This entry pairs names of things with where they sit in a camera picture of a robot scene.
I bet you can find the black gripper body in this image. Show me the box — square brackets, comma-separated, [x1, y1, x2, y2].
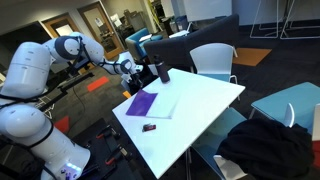
[130, 71, 144, 86]

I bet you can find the purple spiral notebook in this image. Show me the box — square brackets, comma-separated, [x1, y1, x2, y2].
[125, 89, 181, 120]

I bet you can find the dark insulated bottle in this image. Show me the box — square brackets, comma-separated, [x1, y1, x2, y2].
[153, 54, 171, 84]

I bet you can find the teal armchair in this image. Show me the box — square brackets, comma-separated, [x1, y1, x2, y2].
[124, 27, 164, 62]

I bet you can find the wooden door with window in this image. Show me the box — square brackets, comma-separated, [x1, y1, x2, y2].
[77, 1, 125, 61]
[41, 13, 80, 38]

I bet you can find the black metal beam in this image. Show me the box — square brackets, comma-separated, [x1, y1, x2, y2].
[34, 72, 95, 112]

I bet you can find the small white table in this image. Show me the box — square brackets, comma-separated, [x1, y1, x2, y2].
[168, 29, 191, 39]

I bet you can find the blue bin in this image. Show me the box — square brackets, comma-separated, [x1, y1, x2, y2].
[174, 14, 189, 32]

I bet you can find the white plastic chair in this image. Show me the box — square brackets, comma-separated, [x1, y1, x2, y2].
[189, 42, 241, 101]

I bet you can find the dark grey sofa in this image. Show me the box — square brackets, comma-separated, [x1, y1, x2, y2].
[143, 13, 241, 71]

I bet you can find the chair with teal seat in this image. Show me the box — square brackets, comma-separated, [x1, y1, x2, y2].
[190, 106, 248, 180]

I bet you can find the whiteboard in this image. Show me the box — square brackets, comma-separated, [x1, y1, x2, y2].
[182, 0, 233, 23]

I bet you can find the black jacket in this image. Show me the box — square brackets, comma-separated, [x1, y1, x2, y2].
[215, 117, 316, 180]

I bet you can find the white chair back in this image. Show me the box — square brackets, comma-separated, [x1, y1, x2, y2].
[283, 102, 296, 128]

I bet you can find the white and red chair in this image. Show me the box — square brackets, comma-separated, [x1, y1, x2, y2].
[311, 103, 320, 169]

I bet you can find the black clamp with orange handles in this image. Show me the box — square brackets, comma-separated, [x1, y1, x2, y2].
[104, 145, 129, 167]
[95, 124, 122, 140]

